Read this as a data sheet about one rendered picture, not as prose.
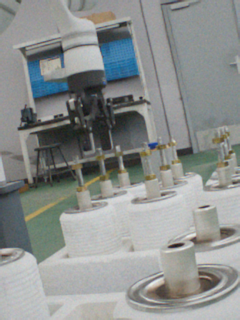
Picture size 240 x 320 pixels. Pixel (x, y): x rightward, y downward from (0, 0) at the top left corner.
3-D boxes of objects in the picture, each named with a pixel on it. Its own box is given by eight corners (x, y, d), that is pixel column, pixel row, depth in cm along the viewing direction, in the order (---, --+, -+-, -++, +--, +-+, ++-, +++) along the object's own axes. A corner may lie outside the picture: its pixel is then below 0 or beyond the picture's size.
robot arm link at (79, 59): (66, 83, 94) (62, 56, 93) (113, 71, 89) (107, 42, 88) (41, 83, 86) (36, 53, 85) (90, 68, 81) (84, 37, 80)
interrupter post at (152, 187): (144, 202, 72) (141, 182, 72) (151, 199, 74) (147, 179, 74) (158, 201, 71) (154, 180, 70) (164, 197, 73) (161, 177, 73)
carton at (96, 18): (85, 33, 587) (83, 22, 587) (116, 25, 577) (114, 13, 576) (78, 29, 560) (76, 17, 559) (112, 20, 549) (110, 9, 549)
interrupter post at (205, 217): (193, 248, 38) (188, 211, 38) (198, 241, 40) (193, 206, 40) (221, 244, 37) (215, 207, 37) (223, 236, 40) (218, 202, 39)
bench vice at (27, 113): (29, 126, 562) (26, 108, 560) (41, 123, 559) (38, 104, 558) (17, 126, 521) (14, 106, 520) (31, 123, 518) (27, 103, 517)
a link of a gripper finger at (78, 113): (67, 99, 82) (76, 129, 84) (62, 102, 80) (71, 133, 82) (79, 96, 81) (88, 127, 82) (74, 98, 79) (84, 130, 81)
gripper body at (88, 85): (90, 65, 81) (98, 114, 81) (111, 67, 88) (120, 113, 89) (57, 74, 84) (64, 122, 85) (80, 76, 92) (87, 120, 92)
